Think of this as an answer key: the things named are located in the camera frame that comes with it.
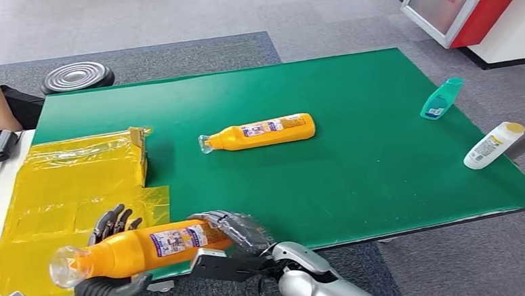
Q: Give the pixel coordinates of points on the person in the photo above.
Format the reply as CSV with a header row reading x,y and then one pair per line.
x,y
22,110

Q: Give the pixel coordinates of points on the teal plastic bottle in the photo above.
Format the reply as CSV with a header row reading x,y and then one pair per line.
x,y
439,99

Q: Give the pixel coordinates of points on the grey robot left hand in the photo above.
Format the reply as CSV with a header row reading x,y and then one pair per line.
x,y
104,292

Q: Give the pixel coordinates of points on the white cabinet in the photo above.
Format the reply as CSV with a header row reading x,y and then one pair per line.
x,y
516,26

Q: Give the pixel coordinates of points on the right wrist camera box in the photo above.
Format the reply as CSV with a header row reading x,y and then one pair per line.
x,y
224,268

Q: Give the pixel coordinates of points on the black stool with silver top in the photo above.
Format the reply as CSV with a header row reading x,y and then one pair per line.
x,y
76,76

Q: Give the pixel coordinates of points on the yellow plastic-wrapped box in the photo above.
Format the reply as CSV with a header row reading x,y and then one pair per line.
x,y
66,184

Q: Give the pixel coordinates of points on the white bottle with yellow cap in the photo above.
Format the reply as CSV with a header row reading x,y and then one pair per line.
x,y
491,146

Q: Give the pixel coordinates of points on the person's hand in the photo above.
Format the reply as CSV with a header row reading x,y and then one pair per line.
x,y
9,124

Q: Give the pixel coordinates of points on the white table foot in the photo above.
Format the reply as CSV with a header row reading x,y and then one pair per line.
x,y
158,286

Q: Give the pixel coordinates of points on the red-framed sign board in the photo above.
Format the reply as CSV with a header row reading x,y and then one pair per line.
x,y
457,2

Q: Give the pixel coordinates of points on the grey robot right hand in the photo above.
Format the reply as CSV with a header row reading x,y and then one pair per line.
x,y
244,233

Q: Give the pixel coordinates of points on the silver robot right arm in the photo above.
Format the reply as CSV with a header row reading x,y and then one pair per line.
x,y
314,279

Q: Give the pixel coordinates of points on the green table mat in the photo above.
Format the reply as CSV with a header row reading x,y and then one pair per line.
x,y
331,94

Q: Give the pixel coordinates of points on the orange bottle with clear cap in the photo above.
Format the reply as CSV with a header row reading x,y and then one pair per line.
x,y
128,253
261,133

